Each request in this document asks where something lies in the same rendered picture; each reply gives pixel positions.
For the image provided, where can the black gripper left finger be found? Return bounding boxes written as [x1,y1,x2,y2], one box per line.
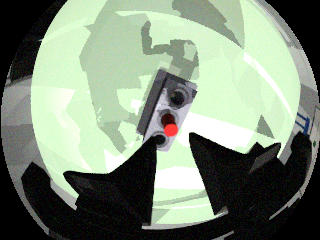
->
[63,136,157,227]

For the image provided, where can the dark red peg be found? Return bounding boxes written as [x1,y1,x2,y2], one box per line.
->
[161,113,177,136]

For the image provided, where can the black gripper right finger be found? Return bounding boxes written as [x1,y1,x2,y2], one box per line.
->
[189,132,281,216]

